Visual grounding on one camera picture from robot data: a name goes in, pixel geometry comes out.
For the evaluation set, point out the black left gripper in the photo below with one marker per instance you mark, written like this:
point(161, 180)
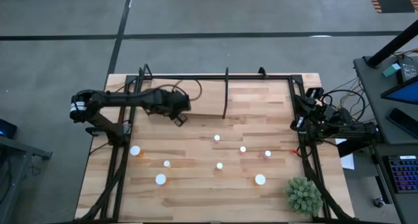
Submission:
point(170, 101)

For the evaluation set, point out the large orange pill bottle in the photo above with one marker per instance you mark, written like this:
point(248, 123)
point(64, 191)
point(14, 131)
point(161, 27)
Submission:
point(260, 179)
point(160, 179)
point(135, 150)

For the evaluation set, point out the small red connector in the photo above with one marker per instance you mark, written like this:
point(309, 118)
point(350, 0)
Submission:
point(294, 151)

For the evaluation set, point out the grey side desk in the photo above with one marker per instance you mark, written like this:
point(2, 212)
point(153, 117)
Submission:
point(370, 87)

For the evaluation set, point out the backlit keyboard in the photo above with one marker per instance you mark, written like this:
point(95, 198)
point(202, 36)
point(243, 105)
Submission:
point(403, 173)

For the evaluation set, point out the small pink pill bottle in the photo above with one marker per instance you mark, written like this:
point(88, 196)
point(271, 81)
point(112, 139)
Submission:
point(217, 138)
point(267, 153)
point(242, 149)

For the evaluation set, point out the small teal box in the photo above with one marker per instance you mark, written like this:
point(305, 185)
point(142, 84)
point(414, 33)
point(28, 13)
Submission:
point(391, 70)

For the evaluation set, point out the small yellow pill bottle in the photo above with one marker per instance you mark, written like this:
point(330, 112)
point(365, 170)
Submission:
point(167, 164)
point(219, 166)

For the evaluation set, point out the black mat orange striped border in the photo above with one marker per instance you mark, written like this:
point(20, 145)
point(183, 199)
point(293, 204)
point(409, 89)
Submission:
point(392, 0)

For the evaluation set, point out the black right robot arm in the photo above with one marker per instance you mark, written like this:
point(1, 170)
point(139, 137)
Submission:
point(346, 132)

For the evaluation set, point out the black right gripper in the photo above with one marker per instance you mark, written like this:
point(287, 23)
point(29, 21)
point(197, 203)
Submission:
point(315, 111)

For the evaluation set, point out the black power adapter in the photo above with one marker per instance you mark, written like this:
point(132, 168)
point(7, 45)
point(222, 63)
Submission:
point(408, 71)

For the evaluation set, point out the black round pole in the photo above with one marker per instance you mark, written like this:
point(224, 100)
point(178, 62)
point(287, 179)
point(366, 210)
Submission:
point(392, 44)

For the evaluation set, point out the black smartphone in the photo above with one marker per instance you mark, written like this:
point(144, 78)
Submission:
point(403, 122)

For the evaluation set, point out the white paper sheet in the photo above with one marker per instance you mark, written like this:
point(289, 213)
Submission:
point(348, 162)

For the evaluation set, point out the green artificial plant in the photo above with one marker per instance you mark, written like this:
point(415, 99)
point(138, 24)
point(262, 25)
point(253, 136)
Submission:
point(303, 196)

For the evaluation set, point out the laptop with blue screen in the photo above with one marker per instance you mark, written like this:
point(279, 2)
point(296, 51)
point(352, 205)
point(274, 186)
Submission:
point(405, 94)

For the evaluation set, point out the black device blue light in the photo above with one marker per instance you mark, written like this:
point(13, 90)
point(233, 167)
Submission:
point(6, 129)

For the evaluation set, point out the black aluminium rig frame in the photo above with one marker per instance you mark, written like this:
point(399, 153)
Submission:
point(248, 77)

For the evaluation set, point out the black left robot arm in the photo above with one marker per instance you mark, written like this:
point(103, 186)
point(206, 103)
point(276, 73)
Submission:
point(124, 99)

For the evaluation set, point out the grey metal stand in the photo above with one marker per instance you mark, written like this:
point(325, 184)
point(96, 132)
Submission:
point(29, 151)

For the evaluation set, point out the small metal knob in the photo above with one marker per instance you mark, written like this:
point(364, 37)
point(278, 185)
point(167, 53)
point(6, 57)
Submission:
point(379, 202)

